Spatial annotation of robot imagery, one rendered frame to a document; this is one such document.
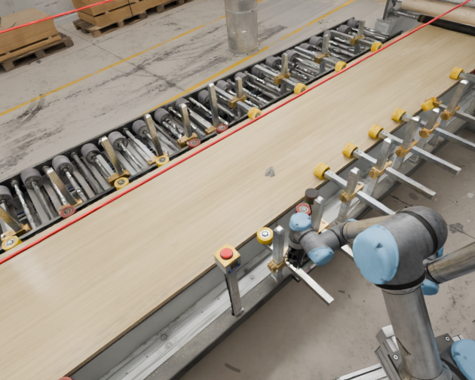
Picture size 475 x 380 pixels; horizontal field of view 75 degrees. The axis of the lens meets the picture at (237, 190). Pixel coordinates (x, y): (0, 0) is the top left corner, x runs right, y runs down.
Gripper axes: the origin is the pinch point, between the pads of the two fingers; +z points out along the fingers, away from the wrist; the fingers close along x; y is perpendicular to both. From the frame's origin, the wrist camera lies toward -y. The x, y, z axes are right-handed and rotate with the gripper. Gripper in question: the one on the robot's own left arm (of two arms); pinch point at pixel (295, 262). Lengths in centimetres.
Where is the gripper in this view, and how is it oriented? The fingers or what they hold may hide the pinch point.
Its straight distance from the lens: 143.8
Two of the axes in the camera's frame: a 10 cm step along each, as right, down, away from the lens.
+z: 0.7, 6.7, 7.4
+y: -5.1, 6.6, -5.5
